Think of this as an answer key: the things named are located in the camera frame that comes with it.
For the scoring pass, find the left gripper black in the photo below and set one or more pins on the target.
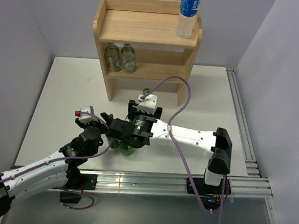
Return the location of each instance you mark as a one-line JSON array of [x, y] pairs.
[[104, 129]]

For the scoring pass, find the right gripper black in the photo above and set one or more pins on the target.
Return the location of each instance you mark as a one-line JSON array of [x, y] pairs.
[[133, 111]]

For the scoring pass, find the blue label water bottle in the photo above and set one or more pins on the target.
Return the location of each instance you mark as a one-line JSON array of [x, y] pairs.
[[187, 16]]

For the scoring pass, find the green glass bottle yellow label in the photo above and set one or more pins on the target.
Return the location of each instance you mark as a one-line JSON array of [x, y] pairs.
[[146, 91]]

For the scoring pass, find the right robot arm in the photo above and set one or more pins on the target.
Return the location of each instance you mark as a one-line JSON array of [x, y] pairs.
[[145, 128]]

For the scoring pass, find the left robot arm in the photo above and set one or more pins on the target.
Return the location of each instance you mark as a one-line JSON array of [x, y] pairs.
[[58, 170]]

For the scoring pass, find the wooden two-tier shelf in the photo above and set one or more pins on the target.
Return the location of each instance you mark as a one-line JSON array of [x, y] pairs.
[[152, 25]]

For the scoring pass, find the clear glass bottle right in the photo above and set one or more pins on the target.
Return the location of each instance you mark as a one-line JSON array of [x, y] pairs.
[[128, 59]]

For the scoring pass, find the clear glass bottle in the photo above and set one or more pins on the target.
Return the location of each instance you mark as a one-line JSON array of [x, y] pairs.
[[128, 59], [112, 57]]

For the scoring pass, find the clear glass bottle left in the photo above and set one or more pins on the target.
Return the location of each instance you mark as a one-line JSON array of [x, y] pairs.
[[112, 57]]

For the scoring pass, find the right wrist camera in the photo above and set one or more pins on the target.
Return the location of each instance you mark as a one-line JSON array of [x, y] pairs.
[[148, 104]]

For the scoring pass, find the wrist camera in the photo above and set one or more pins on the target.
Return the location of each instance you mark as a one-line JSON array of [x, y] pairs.
[[148, 104], [85, 114]]

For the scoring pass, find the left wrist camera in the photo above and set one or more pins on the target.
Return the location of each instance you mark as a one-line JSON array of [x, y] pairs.
[[85, 114]]

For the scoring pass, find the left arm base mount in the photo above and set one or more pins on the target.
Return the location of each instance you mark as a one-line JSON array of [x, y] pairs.
[[72, 194]]

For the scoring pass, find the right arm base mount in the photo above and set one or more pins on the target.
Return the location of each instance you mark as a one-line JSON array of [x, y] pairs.
[[210, 195]]

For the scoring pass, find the aluminium rail frame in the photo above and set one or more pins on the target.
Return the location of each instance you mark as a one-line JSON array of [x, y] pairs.
[[215, 101]]

